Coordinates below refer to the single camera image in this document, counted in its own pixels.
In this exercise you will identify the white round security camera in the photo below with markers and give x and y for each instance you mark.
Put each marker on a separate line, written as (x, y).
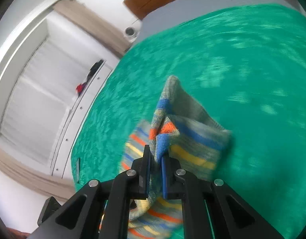
(130, 32)

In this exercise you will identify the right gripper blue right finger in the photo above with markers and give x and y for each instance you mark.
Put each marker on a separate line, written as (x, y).
(171, 188)

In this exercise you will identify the green bed cover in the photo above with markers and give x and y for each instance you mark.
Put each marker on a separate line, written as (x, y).
(247, 67)

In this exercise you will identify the white low cabinet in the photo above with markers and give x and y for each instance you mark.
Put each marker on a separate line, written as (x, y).
(61, 165)

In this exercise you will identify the beige curtain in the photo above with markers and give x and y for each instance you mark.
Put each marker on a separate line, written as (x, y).
(98, 28)

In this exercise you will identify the striped knit sweater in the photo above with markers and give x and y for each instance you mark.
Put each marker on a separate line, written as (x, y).
(182, 129)

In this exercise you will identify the black smartphone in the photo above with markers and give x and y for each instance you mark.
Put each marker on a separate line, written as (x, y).
(77, 168)

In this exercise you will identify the red item on cabinet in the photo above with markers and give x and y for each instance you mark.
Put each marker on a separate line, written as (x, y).
(80, 88)

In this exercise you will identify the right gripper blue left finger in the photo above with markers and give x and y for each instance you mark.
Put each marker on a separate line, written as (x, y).
(141, 181)

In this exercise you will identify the grey checked bed sheet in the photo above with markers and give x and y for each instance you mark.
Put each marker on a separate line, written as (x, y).
(180, 11)

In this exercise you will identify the black item on cabinet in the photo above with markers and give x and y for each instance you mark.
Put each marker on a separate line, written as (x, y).
(94, 69)

